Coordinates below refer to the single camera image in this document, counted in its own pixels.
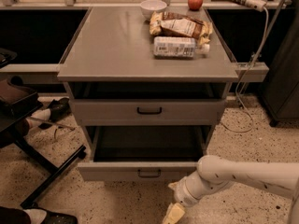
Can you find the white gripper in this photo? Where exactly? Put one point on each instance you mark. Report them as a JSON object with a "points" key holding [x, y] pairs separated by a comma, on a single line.
{"points": [[183, 194]]}

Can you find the grey drawer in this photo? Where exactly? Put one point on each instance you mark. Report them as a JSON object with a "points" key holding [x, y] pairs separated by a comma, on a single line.
{"points": [[113, 112], [145, 153]]}

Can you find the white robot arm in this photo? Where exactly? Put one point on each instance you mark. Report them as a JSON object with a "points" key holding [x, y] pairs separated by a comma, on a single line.
{"points": [[214, 173]]}

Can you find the grey drawer cabinet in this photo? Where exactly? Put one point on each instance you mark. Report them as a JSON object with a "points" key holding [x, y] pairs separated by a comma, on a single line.
{"points": [[112, 58]]}

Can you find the black shoe with sock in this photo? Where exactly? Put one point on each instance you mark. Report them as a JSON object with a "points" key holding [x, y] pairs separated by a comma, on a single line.
{"points": [[55, 111]]}

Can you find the dark grey side cabinet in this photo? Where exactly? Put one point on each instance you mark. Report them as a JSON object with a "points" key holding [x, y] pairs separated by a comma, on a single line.
{"points": [[279, 92]]}

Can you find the white plastic bottle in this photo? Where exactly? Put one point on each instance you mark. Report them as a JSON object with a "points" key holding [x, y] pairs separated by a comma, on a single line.
{"points": [[178, 47]]}

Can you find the near foot with sock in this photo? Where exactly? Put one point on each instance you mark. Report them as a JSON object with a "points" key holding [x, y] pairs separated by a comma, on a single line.
{"points": [[34, 216]]}

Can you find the brown chip bag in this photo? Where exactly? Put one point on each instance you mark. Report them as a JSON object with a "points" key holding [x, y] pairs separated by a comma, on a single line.
{"points": [[179, 25]]}

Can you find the black chair base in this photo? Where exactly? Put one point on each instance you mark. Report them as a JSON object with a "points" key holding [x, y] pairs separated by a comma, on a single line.
{"points": [[46, 164]]}

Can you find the brown chair seat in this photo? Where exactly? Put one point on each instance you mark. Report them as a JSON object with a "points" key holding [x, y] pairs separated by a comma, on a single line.
{"points": [[17, 102]]}

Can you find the white bowl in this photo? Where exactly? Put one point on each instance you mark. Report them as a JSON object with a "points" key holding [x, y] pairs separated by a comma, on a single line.
{"points": [[148, 7]]}

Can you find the red apple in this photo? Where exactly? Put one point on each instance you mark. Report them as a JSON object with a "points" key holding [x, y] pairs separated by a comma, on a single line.
{"points": [[195, 4]]}

